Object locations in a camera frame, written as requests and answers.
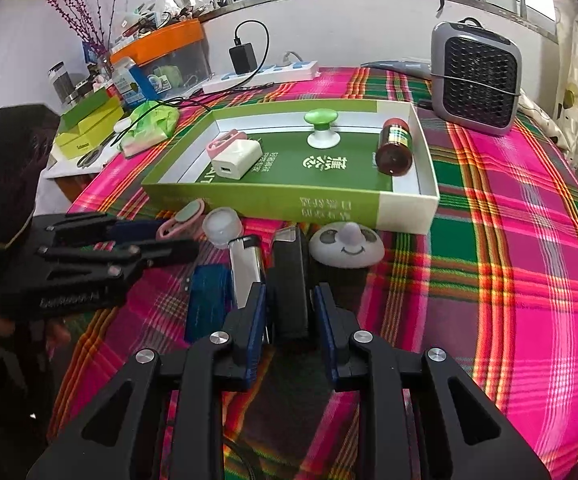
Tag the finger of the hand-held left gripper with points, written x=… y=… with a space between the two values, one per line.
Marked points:
x=169 y=251
x=136 y=231

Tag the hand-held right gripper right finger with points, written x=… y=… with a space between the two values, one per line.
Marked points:
x=326 y=335

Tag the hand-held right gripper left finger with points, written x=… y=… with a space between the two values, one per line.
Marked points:
x=254 y=332

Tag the pink clip with green pad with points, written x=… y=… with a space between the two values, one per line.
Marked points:
x=179 y=221

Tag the translucent blue USB tester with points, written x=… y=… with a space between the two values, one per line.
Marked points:
x=209 y=305

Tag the translucent white round cap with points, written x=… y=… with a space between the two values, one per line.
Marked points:
x=221 y=227

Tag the black lighter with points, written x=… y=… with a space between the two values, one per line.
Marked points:
x=289 y=285

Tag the silver lighter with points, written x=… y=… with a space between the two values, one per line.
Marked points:
x=246 y=270

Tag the white koala face hook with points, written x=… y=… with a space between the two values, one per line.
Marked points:
x=329 y=252

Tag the green cardboard box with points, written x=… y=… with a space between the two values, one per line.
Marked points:
x=269 y=205

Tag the white USB charger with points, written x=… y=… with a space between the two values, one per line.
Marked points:
x=236 y=160

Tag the brown medicine bottle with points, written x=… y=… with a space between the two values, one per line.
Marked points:
x=394 y=147

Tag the green topped white knob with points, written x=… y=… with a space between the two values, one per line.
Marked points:
x=320 y=117

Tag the person's left hand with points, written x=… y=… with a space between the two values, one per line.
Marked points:
x=58 y=336

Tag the yellow-green cardboard box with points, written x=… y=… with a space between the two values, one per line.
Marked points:
x=86 y=137

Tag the green tissue pack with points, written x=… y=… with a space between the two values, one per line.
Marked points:
x=151 y=125

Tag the dark green lidded box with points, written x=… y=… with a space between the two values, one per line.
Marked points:
x=84 y=110

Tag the blue and white carton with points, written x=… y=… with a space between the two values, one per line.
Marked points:
x=131 y=82

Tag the dark glass jar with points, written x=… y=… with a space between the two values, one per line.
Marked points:
x=61 y=82

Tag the pink green plaid tablecloth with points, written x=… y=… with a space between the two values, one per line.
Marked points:
x=494 y=260

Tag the orange lidded storage container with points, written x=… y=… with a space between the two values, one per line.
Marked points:
x=169 y=35

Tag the black power adapter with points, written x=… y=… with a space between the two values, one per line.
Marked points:
x=243 y=59

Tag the white power strip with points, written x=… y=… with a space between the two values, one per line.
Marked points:
x=269 y=74

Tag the purple dried flower branches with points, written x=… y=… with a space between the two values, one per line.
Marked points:
x=86 y=20

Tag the pile of small sundries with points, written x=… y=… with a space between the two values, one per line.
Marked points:
x=159 y=10

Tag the white plug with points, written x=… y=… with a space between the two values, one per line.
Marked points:
x=293 y=60

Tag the grey floral folded umbrella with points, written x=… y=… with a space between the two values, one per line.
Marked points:
x=394 y=66

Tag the grey mini heater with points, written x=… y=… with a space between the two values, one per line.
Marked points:
x=476 y=77

